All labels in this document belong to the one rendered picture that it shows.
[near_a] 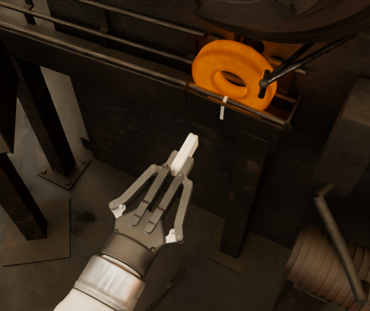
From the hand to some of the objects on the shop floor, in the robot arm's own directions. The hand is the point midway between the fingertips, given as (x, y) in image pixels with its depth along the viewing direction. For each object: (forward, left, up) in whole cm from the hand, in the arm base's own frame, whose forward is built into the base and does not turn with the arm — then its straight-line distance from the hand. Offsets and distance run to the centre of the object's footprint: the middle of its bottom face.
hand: (184, 155), depth 78 cm
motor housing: (+11, -28, -76) cm, 82 cm away
